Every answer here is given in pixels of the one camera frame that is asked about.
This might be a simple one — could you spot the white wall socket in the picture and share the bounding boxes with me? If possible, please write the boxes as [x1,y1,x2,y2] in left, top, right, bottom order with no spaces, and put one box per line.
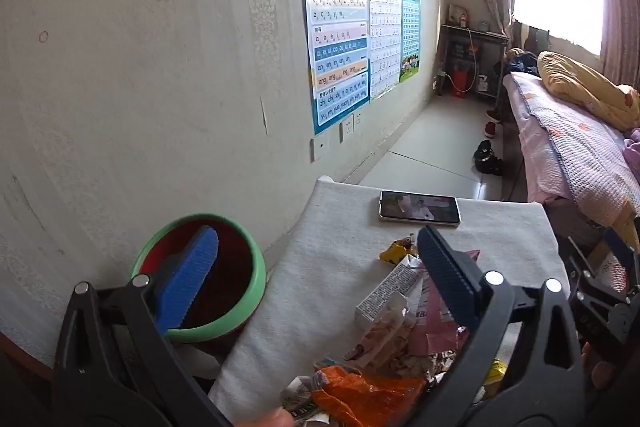
[339,111,364,144]

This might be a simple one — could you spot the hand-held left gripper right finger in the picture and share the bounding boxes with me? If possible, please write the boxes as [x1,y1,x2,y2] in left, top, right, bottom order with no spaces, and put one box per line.
[400,225,587,427]

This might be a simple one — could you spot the brown wooden board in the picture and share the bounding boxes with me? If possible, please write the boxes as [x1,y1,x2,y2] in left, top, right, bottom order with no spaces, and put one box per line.
[0,332,57,385]

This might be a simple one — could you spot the small red bucket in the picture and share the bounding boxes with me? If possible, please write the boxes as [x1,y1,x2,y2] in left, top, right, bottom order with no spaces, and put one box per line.
[451,64,474,98]

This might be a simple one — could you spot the white printed carton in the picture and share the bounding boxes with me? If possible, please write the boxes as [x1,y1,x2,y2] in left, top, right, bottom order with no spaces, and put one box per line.
[355,256,427,324]

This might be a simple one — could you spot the red bucket with green rim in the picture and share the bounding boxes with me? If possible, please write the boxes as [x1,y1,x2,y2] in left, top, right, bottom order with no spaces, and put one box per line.
[131,213,267,343]

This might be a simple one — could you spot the bed with pink sheet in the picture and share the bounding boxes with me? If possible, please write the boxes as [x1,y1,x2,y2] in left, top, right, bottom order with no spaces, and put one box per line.
[501,71,640,233]

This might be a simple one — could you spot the blue bordered wall poster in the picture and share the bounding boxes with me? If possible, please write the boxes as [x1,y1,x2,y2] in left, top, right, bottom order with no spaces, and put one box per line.
[299,0,372,136]

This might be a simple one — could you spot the white tablecloth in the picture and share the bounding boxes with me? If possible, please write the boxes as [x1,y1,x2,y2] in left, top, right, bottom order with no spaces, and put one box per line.
[207,177,571,427]

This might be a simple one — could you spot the smartphone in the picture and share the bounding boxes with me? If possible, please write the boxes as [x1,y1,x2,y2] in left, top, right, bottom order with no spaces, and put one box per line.
[378,190,461,227]

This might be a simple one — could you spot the pink snack wrapper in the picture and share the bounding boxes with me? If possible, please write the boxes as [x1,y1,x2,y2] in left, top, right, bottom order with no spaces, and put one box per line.
[410,249,482,354]

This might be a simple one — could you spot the dark shelf table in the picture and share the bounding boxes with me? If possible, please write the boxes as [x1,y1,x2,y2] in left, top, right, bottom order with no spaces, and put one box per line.
[436,23,509,102]

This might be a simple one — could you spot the pile of wrappers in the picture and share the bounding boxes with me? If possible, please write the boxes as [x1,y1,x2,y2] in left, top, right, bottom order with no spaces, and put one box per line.
[279,347,507,427]

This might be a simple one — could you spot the red shoes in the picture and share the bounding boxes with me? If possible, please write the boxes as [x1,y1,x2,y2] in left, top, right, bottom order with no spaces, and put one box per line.
[484,108,503,138]

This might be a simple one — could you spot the green chart wall poster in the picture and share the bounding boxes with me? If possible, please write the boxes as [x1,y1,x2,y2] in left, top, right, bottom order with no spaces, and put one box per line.
[398,0,422,84]

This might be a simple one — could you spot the dark clothes pile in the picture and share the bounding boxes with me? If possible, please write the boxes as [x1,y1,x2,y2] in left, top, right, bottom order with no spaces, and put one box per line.
[499,48,542,78]

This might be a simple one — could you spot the black shoes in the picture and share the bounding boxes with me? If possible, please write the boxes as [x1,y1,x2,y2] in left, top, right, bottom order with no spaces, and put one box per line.
[472,139,506,178]

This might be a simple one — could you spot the white wall plate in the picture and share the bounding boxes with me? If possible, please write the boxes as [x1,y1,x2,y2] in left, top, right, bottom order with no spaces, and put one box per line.
[309,132,329,164]

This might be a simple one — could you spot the yellow snack packet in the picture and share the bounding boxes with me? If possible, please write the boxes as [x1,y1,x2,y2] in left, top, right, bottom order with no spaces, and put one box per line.
[379,237,420,266]

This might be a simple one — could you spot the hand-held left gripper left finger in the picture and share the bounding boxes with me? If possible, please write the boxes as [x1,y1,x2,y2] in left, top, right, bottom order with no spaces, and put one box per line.
[52,226,236,427]

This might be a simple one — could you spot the yellow quilt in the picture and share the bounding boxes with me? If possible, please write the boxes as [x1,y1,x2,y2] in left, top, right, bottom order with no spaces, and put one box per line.
[537,51,640,132]

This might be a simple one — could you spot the person's right hand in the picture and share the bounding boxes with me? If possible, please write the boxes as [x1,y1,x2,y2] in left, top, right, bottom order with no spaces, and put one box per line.
[580,341,619,392]

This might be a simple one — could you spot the purple cloth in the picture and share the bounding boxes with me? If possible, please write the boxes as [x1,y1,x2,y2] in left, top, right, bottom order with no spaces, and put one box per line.
[622,127,640,160]

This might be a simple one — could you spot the white chart wall poster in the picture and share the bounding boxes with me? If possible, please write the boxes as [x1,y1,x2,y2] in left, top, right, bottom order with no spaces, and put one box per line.
[367,0,404,100]

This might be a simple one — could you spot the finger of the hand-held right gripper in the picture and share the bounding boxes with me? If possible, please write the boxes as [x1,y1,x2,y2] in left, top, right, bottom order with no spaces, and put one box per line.
[567,235,608,289]
[601,227,640,294]

